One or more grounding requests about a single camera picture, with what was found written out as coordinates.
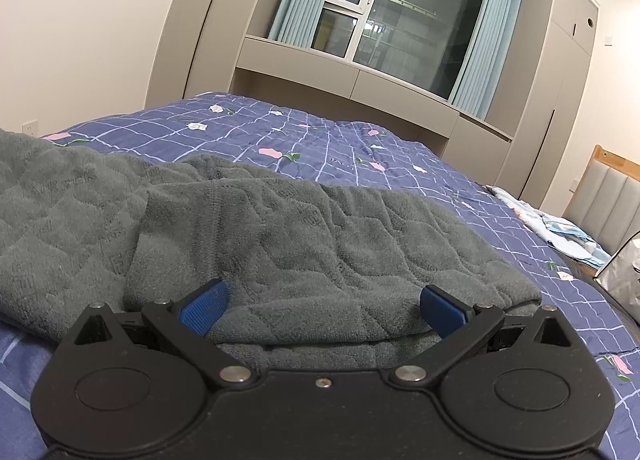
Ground beige built-in wardrobe unit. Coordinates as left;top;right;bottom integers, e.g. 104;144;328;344
145;0;599;205

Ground grey fleece pants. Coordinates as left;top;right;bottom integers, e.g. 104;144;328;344
1;133;541;370

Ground blue plaid floral bedspread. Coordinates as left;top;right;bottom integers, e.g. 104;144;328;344
0;90;640;460

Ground large glass window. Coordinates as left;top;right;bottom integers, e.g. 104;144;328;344
311;0;482;98

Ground grey padded wooden headboard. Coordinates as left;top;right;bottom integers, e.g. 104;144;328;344
563;145;640;255

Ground white wall socket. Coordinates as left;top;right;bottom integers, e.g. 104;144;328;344
22;120;39;137

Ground white patterned pillow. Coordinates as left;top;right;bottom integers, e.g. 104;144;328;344
485;186;611;270

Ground right light blue curtain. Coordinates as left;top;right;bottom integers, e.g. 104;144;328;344
448;0;522;120

